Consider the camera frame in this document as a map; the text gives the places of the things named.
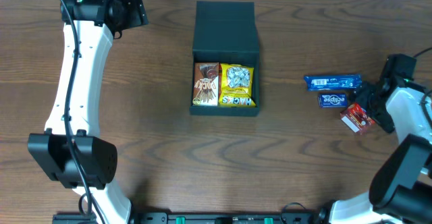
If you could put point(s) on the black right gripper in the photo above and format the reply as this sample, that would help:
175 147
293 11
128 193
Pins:
371 100

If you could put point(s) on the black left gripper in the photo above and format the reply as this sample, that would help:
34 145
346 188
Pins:
133 11

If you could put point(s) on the red Hello Panda box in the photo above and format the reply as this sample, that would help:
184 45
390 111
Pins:
356 118

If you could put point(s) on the dark green box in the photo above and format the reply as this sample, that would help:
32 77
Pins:
225 32

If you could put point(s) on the brown Pocky box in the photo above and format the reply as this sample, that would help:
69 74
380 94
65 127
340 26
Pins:
206 85

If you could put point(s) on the yellow Hacks candy bag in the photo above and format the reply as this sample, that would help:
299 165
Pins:
235 85

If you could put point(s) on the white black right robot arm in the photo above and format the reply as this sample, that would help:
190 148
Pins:
397 104

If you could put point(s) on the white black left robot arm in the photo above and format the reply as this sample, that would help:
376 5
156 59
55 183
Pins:
70 149

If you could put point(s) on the blue Oreo cookie pack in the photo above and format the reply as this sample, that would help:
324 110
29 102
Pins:
334 82

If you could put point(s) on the blue Eclipse mint tin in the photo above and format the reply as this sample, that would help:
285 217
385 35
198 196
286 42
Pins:
332 100

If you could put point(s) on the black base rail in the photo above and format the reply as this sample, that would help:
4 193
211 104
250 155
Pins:
290 217

